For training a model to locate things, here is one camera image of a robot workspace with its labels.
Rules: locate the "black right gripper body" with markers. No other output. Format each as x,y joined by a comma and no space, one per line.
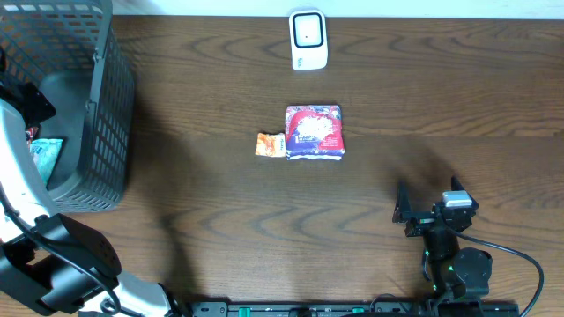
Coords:
428,221

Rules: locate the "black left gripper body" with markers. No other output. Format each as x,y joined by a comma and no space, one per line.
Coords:
33,111

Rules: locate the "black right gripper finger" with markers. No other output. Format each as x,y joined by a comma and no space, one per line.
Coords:
402,209
456,184

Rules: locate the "teal green wipes pack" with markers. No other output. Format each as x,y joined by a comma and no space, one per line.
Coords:
45,153

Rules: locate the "red purple sanitary pad pack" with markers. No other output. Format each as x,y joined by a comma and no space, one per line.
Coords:
314,132

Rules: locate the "small orange tissue pack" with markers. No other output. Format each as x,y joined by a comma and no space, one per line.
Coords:
273,146

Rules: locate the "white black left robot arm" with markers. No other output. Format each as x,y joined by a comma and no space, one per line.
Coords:
56,264

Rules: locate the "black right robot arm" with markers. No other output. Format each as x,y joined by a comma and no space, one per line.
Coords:
460,275

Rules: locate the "white barcode scanner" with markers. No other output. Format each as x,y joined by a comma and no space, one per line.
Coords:
309,41

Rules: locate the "dark grey plastic basket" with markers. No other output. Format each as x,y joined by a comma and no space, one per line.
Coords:
67,51

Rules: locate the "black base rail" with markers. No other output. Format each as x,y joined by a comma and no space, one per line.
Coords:
387,307

